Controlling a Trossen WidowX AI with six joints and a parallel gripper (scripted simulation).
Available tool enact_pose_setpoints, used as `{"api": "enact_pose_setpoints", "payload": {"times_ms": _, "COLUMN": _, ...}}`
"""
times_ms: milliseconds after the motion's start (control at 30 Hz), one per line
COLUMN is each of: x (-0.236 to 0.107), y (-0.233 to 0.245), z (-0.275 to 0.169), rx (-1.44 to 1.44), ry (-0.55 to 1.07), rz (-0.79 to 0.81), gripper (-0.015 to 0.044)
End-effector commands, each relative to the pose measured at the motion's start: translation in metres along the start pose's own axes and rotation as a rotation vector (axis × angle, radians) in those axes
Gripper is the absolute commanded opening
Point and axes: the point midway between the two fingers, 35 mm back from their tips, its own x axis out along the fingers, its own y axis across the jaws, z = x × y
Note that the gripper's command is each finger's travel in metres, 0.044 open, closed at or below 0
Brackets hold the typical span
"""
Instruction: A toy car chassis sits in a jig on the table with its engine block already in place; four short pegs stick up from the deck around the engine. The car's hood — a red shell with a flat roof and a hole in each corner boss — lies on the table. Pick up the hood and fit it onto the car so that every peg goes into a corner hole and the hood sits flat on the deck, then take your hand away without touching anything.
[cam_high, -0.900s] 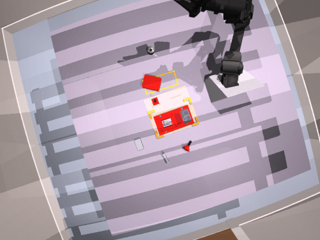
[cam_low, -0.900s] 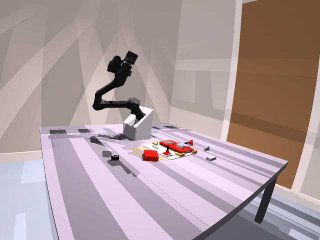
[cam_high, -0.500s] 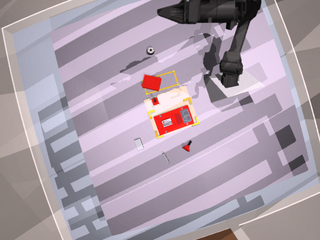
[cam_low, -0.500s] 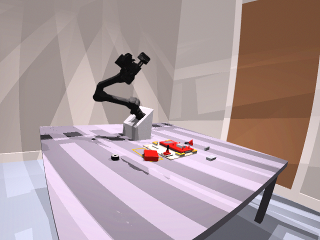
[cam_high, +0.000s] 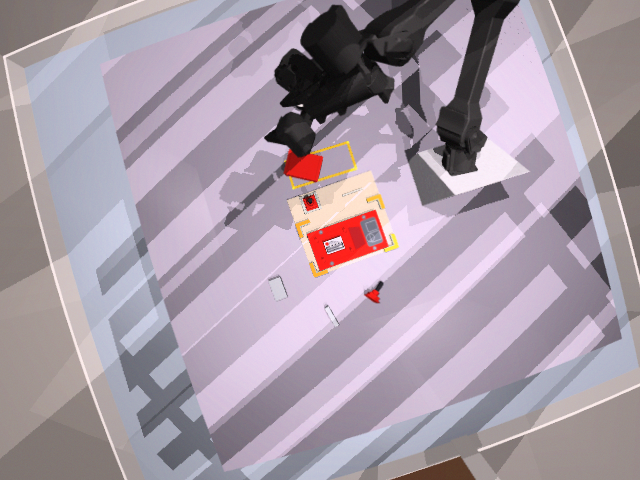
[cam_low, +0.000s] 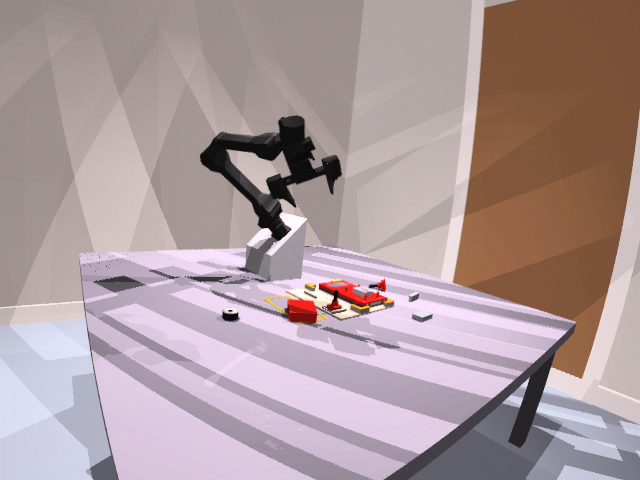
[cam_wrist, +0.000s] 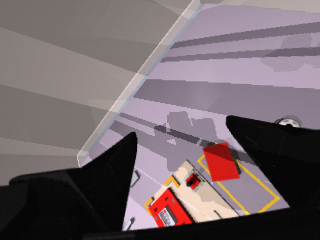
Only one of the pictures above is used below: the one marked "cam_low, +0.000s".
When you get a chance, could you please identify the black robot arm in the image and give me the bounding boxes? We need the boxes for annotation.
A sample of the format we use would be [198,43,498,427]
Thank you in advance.
[200,115,315,241]

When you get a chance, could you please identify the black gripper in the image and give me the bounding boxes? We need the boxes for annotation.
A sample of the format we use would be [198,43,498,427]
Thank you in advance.
[266,155,342,207]

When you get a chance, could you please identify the red car hood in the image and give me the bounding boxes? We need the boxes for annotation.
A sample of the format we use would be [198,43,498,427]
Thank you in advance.
[287,299,318,323]

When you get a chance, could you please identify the black toy car wheel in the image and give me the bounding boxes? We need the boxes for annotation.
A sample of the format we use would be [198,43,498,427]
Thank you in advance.
[222,308,239,321]

